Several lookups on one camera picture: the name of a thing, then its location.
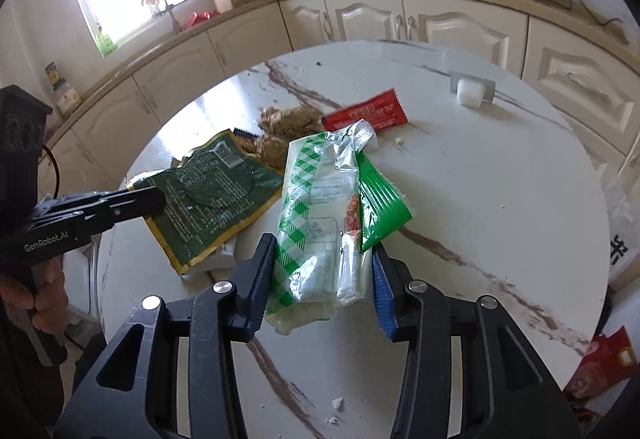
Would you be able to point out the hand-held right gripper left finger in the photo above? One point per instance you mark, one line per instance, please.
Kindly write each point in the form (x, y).
(257, 279)

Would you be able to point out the dark green gold-edged packet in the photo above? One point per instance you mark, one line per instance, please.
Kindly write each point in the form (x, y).
(210, 189)

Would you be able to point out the green dish soap bottle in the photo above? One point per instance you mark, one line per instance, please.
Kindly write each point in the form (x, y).
(105, 41)

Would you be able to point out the red plastic basket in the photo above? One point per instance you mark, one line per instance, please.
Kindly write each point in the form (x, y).
(197, 19)

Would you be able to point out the green checkered clear bag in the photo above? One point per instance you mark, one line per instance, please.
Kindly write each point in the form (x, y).
(310, 219)

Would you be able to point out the person's left forearm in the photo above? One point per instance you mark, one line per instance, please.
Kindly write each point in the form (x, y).
(20, 394)

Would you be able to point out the white printed sachet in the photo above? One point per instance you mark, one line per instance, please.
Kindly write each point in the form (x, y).
(217, 260)

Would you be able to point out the brown crumbly lump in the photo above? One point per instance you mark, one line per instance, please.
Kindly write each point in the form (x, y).
(287, 118)
(270, 149)

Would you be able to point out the red printed bag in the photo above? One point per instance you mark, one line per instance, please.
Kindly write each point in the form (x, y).
(607, 359)

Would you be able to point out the white rice bag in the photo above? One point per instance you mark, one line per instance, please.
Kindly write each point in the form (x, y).
(622, 229)

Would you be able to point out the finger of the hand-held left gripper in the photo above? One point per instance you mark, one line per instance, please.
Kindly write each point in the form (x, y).
(140, 213)
(125, 196)

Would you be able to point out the bright green packet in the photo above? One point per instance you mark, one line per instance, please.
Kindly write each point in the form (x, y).
(380, 204)

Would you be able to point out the white and grey block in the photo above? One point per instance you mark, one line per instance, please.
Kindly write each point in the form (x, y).
(470, 93)

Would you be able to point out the yellow label sauce bottle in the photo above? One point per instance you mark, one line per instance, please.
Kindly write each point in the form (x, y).
(51, 74)

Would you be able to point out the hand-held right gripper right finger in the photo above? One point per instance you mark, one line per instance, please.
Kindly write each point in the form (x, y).
(384, 294)

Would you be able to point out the large clear jar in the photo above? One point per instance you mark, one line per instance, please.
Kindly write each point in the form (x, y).
(67, 99)

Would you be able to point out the red packet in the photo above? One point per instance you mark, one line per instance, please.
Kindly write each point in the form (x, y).
(370, 114)

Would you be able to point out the round marble table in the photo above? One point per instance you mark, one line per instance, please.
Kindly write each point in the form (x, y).
(475, 199)

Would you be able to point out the metal faucet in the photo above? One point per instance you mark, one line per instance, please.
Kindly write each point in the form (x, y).
(170, 14)

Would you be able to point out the person's left hand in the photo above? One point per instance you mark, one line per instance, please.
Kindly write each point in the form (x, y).
(45, 291)

